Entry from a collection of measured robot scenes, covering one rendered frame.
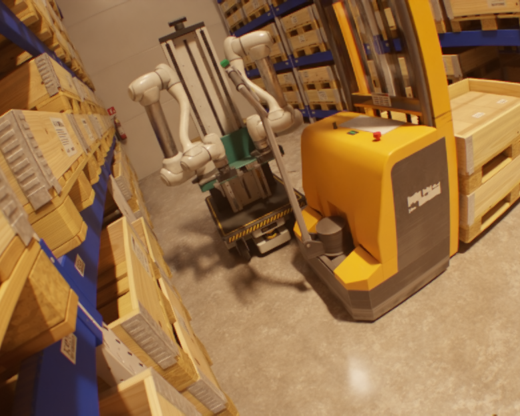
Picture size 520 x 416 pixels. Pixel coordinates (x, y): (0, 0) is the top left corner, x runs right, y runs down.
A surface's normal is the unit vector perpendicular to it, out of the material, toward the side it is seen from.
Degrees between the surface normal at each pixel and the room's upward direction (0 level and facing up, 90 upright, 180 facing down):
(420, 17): 90
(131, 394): 90
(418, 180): 90
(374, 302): 90
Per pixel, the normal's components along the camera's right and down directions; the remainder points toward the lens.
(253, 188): 0.30, 0.35
